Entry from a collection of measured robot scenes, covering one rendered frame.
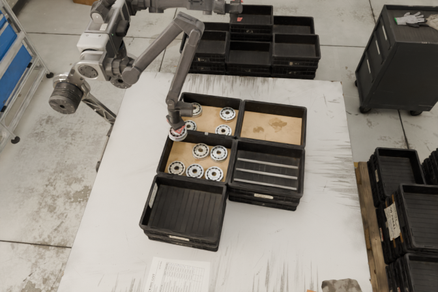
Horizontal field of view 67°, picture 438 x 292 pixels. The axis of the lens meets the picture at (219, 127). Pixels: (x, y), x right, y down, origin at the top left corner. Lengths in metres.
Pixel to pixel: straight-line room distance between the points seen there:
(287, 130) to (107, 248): 1.25
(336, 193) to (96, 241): 1.40
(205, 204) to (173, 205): 0.17
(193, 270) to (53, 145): 2.00
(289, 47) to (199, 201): 1.79
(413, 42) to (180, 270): 2.21
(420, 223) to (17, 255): 2.82
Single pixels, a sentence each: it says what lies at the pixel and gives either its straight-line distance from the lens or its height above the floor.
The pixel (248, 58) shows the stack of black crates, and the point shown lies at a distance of 3.16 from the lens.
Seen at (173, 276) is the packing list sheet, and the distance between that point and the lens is 1.91.
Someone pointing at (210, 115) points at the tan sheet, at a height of 0.83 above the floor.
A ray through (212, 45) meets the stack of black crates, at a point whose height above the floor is 0.49.
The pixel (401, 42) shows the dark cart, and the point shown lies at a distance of 2.81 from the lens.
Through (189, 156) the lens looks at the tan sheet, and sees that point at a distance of 2.00.
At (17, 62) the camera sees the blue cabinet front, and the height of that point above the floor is 0.44.
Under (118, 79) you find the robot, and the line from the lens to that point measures 2.03.
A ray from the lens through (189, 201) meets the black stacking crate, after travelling 1.87.
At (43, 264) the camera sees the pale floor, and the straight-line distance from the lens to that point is 2.96.
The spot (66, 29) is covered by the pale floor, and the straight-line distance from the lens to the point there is 4.56.
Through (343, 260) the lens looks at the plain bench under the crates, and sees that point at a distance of 1.99.
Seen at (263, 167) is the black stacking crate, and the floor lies 0.83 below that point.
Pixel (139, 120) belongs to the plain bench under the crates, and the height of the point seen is 0.70.
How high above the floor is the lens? 2.55
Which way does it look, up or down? 55 degrees down
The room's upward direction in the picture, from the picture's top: 3 degrees counter-clockwise
